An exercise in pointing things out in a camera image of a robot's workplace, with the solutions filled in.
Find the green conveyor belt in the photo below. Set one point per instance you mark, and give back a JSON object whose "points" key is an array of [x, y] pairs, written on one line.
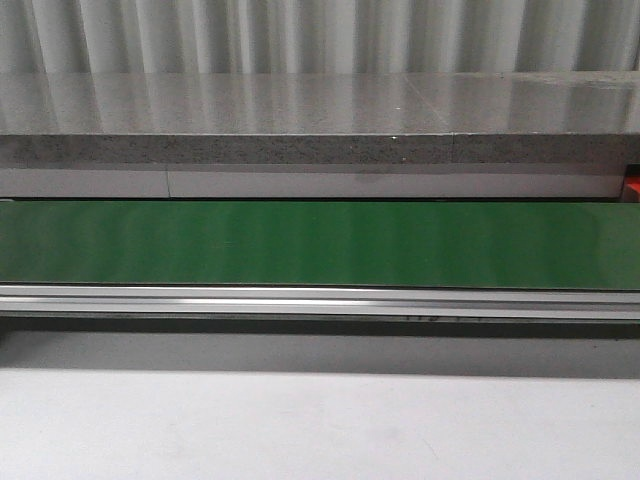
{"points": [[505, 245]]}

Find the grey stone counter slab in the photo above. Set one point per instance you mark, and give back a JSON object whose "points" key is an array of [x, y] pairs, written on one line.
{"points": [[556, 136]]}

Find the red box at right edge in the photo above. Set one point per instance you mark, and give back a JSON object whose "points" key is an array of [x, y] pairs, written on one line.
{"points": [[631, 189]]}

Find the white pleated curtain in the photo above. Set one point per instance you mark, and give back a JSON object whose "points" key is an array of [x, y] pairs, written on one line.
{"points": [[318, 36]]}

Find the aluminium conveyor side rail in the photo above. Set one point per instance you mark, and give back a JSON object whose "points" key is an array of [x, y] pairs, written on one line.
{"points": [[106, 301]]}

